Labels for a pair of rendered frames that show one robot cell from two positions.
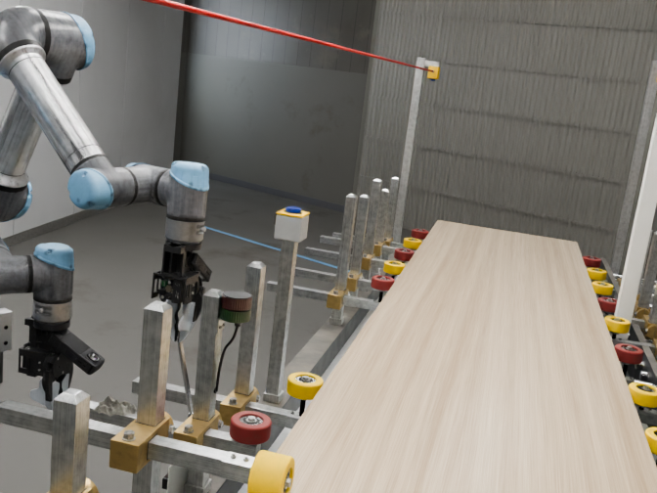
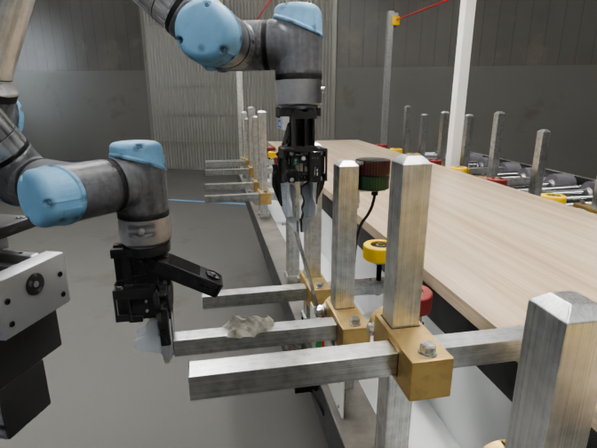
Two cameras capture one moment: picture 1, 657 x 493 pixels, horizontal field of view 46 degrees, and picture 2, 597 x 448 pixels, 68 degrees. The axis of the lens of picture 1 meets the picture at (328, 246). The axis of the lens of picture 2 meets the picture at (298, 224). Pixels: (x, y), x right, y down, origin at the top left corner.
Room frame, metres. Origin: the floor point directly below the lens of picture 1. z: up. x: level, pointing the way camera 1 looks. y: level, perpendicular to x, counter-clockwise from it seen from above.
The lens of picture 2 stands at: (0.80, 0.59, 1.25)
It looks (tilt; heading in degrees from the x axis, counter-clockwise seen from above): 16 degrees down; 336
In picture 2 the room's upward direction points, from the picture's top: straight up
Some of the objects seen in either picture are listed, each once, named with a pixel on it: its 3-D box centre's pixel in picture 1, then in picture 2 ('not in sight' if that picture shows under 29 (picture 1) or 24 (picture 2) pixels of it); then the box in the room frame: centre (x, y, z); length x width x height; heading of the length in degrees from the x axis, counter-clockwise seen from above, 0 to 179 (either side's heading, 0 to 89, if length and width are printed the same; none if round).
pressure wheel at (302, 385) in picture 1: (303, 400); (378, 265); (1.63, 0.02, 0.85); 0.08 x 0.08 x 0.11
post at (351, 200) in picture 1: (343, 260); (262, 165); (2.68, -0.06, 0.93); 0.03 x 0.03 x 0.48; 77
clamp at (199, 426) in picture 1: (199, 431); (346, 322); (1.43, 0.21, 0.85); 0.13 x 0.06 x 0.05; 167
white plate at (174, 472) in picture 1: (194, 460); (323, 353); (1.49, 0.23, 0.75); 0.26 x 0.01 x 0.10; 167
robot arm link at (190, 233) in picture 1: (186, 230); (300, 95); (1.49, 0.28, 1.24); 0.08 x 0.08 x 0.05
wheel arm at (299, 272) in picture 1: (341, 280); (250, 186); (2.89, -0.06, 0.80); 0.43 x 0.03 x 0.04; 77
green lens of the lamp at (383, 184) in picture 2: (236, 312); (371, 180); (1.45, 0.17, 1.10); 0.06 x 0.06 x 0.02
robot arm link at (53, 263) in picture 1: (52, 272); (138, 179); (1.49, 0.54, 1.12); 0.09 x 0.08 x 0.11; 122
